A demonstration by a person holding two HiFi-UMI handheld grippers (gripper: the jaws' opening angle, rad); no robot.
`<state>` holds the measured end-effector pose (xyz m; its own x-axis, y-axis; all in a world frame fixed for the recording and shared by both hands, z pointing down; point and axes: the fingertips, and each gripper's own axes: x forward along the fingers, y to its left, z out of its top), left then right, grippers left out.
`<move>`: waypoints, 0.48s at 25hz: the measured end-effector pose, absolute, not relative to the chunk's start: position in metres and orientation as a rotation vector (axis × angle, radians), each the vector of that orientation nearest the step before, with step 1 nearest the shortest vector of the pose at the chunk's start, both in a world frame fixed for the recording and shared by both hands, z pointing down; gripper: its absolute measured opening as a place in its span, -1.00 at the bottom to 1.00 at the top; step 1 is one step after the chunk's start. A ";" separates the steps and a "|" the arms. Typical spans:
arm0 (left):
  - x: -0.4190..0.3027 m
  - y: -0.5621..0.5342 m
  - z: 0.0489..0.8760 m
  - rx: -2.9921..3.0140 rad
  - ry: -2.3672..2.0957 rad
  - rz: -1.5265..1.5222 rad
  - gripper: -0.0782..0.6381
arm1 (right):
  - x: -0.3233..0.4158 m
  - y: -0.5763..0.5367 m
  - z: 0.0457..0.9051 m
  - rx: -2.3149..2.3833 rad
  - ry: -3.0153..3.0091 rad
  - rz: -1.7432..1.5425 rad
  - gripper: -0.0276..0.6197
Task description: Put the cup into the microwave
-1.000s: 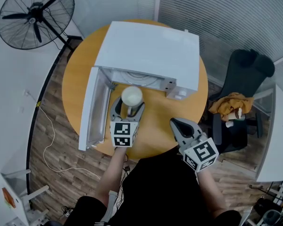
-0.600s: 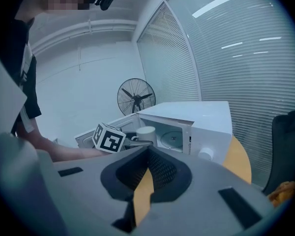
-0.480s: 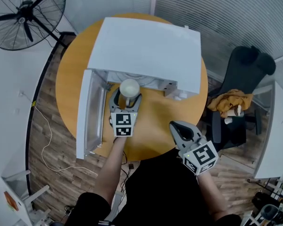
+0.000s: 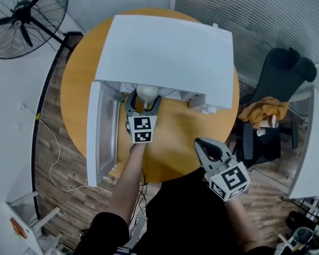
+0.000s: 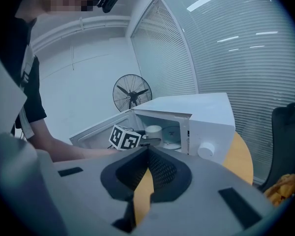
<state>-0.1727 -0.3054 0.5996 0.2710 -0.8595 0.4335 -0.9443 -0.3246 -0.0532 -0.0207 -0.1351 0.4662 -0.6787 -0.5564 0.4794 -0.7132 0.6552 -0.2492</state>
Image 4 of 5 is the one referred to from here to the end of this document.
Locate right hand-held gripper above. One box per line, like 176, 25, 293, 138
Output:
194, 138, 251, 202

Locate white cabinet with orange label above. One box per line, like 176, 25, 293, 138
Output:
0, 190, 62, 255

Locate black cables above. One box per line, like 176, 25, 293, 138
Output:
129, 168, 150, 224

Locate person's black clothing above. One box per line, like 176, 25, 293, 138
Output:
73, 166, 279, 255

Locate black standing fan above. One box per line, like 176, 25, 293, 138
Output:
0, 0, 75, 60

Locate white floor cable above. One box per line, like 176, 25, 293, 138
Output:
38, 115, 114, 195

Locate black office chair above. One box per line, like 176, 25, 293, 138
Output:
233, 47, 318, 169

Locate black bag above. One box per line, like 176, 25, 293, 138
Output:
285, 209, 317, 231

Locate person's right forearm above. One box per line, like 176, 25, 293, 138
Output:
224, 194, 259, 251

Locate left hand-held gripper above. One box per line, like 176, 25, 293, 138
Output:
125, 89, 163, 145

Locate grey and white device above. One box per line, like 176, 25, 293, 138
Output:
278, 226, 317, 255

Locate person's left forearm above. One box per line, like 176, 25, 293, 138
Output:
106, 142, 147, 226

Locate white desk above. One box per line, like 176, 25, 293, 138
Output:
287, 86, 319, 199

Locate yellow cloth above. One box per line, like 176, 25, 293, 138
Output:
237, 96, 290, 130

